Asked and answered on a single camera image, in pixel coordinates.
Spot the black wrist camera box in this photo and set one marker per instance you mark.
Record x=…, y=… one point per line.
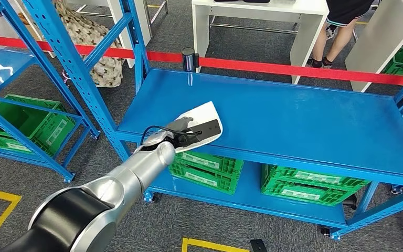
x=210, y=128

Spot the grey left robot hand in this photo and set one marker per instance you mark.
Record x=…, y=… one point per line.
x=178, y=125

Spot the blue metal shelf rack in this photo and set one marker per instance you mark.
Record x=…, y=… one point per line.
x=0, y=66

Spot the black barrier post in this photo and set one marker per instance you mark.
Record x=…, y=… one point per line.
x=188, y=59

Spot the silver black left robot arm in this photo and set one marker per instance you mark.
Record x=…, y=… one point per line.
x=100, y=205

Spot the folded green plastic crate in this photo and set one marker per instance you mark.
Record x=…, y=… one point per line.
x=309, y=188
x=208, y=174

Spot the white table with metal legs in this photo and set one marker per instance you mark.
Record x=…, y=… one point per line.
x=135, y=17

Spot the black case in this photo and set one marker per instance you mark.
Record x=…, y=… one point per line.
x=256, y=1

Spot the blue metal workbench rack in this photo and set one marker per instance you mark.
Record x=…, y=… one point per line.
x=292, y=128

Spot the open green plastic crate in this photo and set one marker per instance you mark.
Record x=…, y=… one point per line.
x=41, y=132

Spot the pale grey table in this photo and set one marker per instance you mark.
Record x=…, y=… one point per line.
x=378, y=41

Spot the person standing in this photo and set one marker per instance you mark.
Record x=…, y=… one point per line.
x=347, y=10

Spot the red barrier belt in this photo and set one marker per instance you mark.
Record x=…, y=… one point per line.
x=274, y=67

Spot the black rack caster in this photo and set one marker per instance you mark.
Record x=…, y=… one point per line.
x=350, y=201

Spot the white curved plastic part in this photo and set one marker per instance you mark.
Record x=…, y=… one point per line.
x=205, y=113

